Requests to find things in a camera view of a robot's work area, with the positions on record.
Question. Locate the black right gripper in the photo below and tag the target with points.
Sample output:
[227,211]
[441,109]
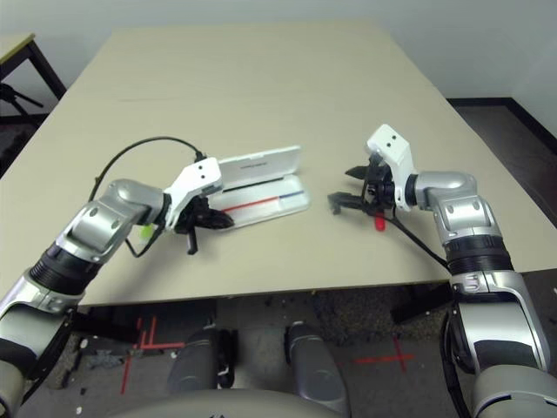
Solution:
[379,189]

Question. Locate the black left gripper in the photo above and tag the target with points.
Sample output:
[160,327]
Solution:
[196,215]

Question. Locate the white plastic pencil case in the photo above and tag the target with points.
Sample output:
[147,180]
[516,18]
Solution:
[261,209]

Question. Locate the black marker with red cap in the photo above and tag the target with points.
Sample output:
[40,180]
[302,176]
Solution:
[380,224]

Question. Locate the green highlighter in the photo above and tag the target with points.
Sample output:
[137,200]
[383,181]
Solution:
[145,233]

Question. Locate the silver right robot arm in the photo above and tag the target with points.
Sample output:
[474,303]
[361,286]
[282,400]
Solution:
[470,217]

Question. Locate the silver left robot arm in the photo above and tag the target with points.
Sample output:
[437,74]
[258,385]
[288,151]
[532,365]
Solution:
[95,222]

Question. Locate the dark speckled floor mat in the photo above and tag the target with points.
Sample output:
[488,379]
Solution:
[65,361]
[352,313]

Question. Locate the grey left robot leg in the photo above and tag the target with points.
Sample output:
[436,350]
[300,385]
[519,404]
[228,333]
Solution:
[196,361]

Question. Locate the grey robot leg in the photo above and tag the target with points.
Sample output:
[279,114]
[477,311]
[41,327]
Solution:
[313,366]
[196,361]

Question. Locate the grey right robot leg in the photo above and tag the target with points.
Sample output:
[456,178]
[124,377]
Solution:
[313,366]

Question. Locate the grey crumpled floor scrap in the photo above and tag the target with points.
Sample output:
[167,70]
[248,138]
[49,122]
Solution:
[102,359]

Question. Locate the grey robot torso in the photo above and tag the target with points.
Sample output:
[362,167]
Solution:
[217,405]

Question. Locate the black tripod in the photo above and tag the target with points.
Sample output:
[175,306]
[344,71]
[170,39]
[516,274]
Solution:
[17,98]

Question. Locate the side table with black legs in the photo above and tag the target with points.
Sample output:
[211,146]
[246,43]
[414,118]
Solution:
[22,48]

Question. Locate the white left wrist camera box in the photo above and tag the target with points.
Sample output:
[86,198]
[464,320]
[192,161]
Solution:
[200,174]

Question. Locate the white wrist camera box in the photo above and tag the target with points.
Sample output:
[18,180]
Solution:
[391,148]
[200,174]

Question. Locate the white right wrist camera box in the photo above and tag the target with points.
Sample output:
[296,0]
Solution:
[391,148]

